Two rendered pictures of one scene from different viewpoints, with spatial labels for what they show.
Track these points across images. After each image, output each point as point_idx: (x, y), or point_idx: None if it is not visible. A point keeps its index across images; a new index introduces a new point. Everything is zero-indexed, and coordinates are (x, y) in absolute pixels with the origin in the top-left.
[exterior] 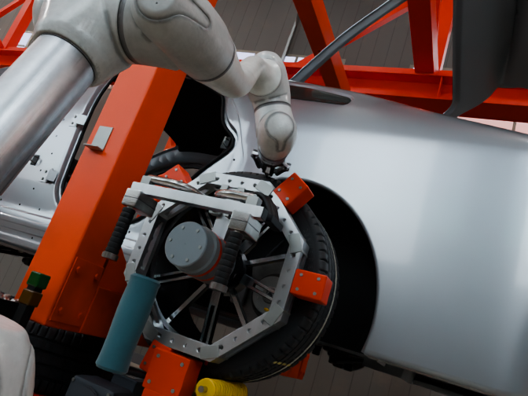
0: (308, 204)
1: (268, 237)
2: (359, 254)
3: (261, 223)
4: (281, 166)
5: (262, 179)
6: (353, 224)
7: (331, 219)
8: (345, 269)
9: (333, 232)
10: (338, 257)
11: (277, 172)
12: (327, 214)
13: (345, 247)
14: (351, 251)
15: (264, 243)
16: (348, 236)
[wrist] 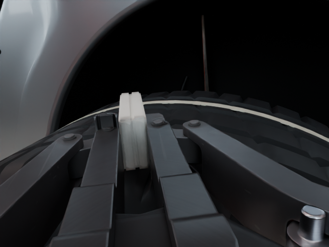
0: (204, 2)
1: (160, 78)
2: (326, 56)
3: (138, 61)
4: (248, 196)
5: (129, 209)
6: (304, 8)
7: (252, 10)
8: (306, 87)
9: (265, 33)
10: (288, 72)
11: (215, 198)
12: (242, 3)
13: (295, 52)
14: (309, 54)
15: (158, 88)
16: (295, 29)
